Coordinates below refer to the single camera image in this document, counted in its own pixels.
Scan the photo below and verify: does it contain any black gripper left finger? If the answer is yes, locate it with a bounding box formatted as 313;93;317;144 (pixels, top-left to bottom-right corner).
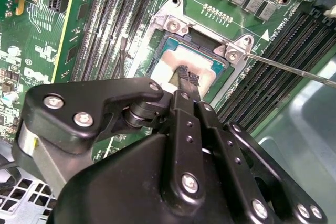
10;64;207;211

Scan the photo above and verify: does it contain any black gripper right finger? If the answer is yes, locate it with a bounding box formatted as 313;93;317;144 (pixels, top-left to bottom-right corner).
188;72;328;224

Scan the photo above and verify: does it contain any CPU with silver top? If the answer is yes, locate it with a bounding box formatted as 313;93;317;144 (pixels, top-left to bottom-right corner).
151;37;229;99

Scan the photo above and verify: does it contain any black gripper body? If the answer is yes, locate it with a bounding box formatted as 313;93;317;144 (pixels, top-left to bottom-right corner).
51;132;253;224

